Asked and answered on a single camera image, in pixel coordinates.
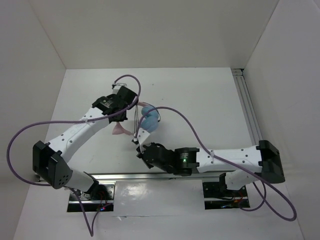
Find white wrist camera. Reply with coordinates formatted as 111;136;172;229
132;128;151;147
112;82;127;95

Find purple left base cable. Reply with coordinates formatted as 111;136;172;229
71;188;113;237

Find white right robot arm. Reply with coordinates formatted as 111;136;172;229
136;140;285;196

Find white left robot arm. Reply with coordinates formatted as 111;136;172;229
32;85;138;200

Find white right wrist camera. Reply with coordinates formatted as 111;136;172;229
132;128;151;147

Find aluminium right side rail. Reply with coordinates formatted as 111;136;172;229
231;68;263;145

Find aluminium rail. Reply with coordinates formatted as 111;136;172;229
90;172;222;182
231;68;263;145

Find thin black headphone cable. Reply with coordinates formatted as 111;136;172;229
132;104;162;137

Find aluminium front rail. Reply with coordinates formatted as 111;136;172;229
90;172;222;182

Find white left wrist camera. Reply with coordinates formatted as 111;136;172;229
112;82;127;95

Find white front cover plate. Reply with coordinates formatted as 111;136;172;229
113;180;205;217

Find pink blue cat-ear headphones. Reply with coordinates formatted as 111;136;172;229
112;101;161;136

